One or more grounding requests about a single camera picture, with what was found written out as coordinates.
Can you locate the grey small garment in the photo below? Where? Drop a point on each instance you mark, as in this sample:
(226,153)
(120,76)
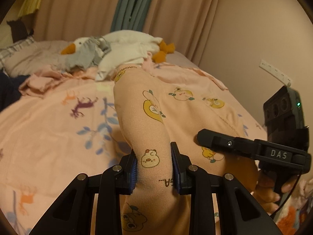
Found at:
(85,52)

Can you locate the dark brown cushion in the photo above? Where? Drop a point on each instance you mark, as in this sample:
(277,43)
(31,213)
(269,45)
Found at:
(21,28)

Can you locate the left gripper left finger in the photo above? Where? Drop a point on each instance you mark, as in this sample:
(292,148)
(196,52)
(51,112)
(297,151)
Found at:
(91,202)

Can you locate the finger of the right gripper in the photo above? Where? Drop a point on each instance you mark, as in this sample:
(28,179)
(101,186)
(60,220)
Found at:
(227,144)

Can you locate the white folded garment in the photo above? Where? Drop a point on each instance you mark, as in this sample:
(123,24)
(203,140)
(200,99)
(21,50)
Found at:
(121,54)

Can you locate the peach cartoon print baby garment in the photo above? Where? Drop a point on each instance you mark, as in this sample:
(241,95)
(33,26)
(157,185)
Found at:
(157,106)

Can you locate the pink printed bed blanket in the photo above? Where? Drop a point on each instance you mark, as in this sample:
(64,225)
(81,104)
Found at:
(46,142)

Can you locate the white wall socket strip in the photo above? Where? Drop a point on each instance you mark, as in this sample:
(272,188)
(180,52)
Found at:
(282,77)

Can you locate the person right hand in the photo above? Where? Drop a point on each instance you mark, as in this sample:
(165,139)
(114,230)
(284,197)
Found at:
(264,191)

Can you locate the pink beige curtain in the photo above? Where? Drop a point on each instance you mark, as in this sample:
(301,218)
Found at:
(186,23)

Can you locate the teal blue curtain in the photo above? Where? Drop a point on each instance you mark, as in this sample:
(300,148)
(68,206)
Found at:
(130,15)

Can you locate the pink crumpled garment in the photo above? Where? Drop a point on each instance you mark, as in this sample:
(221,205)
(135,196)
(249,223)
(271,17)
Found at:
(45,80)

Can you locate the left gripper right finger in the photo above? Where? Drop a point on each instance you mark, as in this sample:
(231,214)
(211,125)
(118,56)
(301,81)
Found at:
(239,211)

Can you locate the dark navy garment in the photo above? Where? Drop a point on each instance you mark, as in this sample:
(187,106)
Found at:
(9,89)

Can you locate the plaid grey pillow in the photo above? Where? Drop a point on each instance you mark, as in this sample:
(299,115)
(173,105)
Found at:
(8,51)

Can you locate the white goose plush toy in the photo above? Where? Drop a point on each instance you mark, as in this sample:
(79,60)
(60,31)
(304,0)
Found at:
(125,39)

